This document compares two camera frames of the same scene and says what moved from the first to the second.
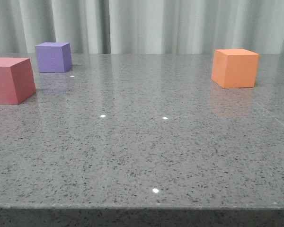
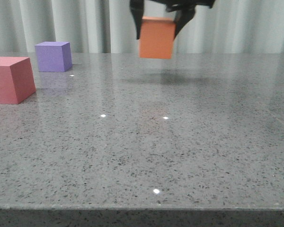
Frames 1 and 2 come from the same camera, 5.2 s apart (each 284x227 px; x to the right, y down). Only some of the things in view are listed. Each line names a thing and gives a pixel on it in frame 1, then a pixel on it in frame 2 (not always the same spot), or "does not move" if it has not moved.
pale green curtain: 143,26 does not move
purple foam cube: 54,57 does not move
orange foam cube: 235,68 to 156,37
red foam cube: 12,80 does not move
